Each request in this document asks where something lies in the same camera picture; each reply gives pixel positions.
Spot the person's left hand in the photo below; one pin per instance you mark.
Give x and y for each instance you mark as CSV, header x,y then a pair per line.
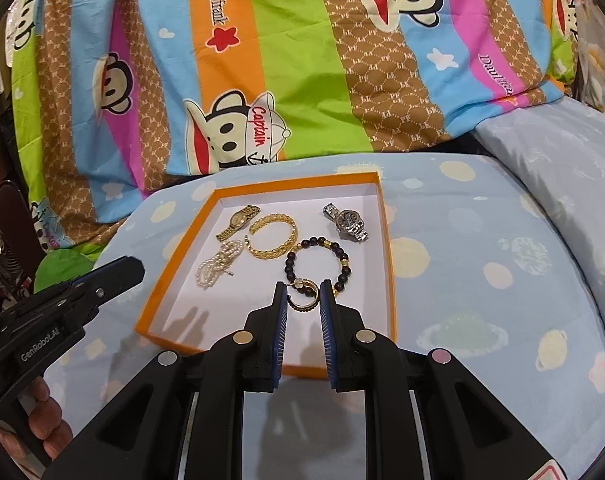
x,y
45,422

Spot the orange shallow tray box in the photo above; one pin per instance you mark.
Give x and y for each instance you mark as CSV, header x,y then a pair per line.
x,y
182,316

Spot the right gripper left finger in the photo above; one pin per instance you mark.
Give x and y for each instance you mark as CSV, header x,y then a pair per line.
x,y
182,416

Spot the gold braided bangle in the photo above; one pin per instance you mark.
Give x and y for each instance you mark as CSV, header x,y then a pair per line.
x,y
271,236

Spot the gold hoop earring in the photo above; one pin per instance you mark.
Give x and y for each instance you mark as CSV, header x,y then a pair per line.
x,y
304,296

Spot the colourful monkey print quilt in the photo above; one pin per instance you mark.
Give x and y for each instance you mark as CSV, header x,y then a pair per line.
x,y
114,99

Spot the light blue planet bedsheet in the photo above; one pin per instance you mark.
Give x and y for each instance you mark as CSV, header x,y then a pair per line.
x,y
478,270

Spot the gold wrist watch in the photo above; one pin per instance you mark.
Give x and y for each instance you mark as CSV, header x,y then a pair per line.
x,y
238,221

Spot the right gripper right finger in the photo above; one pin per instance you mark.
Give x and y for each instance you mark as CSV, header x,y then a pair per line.
x,y
426,415

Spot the pale blue pillow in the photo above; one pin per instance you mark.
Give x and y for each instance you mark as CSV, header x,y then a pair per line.
x,y
558,151

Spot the grey floral fabric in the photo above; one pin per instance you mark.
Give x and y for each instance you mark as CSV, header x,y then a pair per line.
x,y
590,85

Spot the green round cushion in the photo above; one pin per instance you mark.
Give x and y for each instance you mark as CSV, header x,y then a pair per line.
x,y
66,264

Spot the black electric fan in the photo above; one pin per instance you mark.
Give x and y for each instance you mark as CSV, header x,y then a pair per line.
x,y
15,284

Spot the silver wrist watch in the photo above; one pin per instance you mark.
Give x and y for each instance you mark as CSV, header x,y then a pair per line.
x,y
348,222

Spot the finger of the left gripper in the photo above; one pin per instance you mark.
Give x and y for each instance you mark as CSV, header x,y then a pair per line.
x,y
106,282

